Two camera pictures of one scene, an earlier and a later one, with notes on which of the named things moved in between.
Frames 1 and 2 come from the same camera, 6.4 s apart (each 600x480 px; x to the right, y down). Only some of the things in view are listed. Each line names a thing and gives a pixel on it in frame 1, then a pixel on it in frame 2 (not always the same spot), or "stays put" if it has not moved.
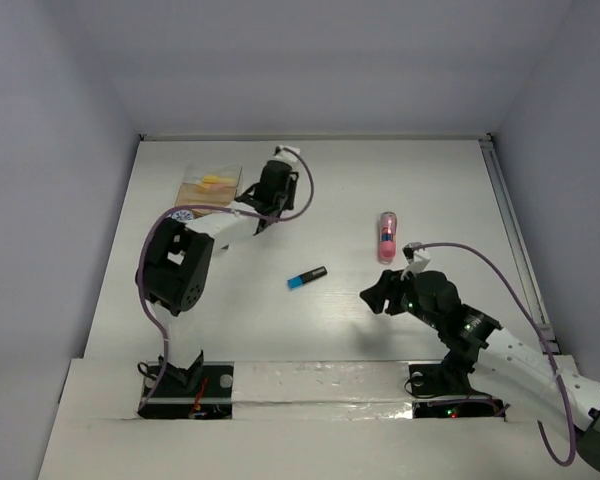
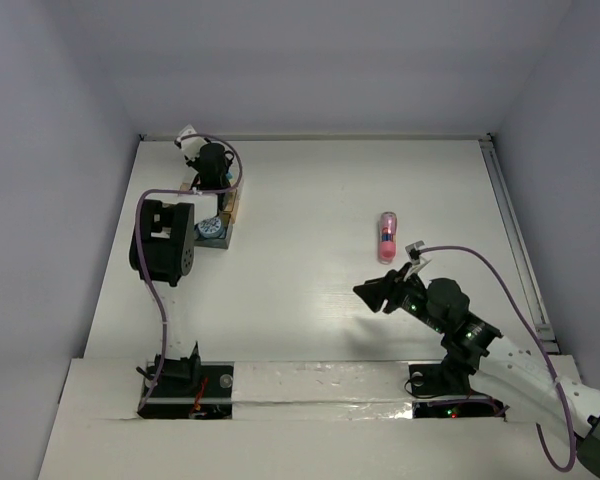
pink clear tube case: [388, 237] stays put
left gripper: [262, 205] to [218, 201]
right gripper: [375, 295] stays put
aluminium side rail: [515, 245] stays put
